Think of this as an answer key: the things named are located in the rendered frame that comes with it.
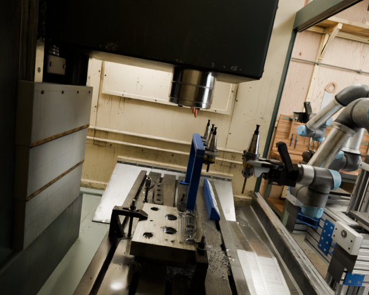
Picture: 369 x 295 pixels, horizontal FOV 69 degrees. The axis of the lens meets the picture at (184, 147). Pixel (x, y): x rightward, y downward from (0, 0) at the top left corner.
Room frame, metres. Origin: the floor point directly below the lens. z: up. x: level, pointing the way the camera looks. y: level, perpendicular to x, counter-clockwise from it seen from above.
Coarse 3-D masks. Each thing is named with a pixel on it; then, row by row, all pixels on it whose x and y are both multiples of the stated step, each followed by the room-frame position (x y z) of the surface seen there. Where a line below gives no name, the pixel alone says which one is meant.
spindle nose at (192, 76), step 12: (180, 72) 0.91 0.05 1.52; (192, 72) 0.89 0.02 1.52; (204, 72) 0.90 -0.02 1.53; (180, 84) 0.90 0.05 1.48; (192, 84) 0.89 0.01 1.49; (204, 84) 0.90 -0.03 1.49; (168, 96) 0.95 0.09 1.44; (180, 96) 0.90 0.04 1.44; (192, 96) 0.89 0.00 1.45; (204, 96) 0.91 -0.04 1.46; (204, 108) 0.92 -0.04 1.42
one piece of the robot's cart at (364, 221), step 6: (354, 216) 1.21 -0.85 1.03; (360, 216) 1.19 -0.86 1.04; (366, 216) 1.20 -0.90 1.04; (360, 222) 1.19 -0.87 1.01; (366, 222) 1.13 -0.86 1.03; (354, 228) 1.17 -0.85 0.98; (360, 228) 1.18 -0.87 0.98; (366, 228) 1.15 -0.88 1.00; (360, 234) 1.09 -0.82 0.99; (366, 234) 1.10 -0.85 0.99
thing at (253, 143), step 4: (252, 136) 0.98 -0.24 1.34; (256, 136) 0.97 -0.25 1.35; (252, 140) 0.97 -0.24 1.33; (256, 140) 0.97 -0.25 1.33; (248, 144) 0.98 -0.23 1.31; (252, 144) 0.97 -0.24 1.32; (256, 144) 0.97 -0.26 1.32; (248, 148) 0.97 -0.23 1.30; (252, 148) 0.96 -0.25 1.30; (256, 148) 0.96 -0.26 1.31; (252, 152) 0.96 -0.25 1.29; (256, 152) 0.96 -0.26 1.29
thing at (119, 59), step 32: (64, 0) 0.83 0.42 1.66; (96, 0) 0.84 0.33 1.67; (128, 0) 0.84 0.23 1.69; (160, 0) 0.84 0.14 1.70; (192, 0) 0.85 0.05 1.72; (224, 0) 0.85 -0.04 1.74; (256, 0) 0.85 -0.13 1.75; (64, 32) 0.83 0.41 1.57; (96, 32) 0.84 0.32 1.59; (128, 32) 0.84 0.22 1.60; (160, 32) 0.84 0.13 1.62; (192, 32) 0.85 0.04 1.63; (224, 32) 0.85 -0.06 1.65; (256, 32) 0.85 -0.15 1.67; (128, 64) 1.23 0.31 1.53; (160, 64) 0.94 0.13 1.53; (192, 64) 0.85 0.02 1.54; (224, 64) 0.85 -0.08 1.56; (256, 64) 0.85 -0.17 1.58
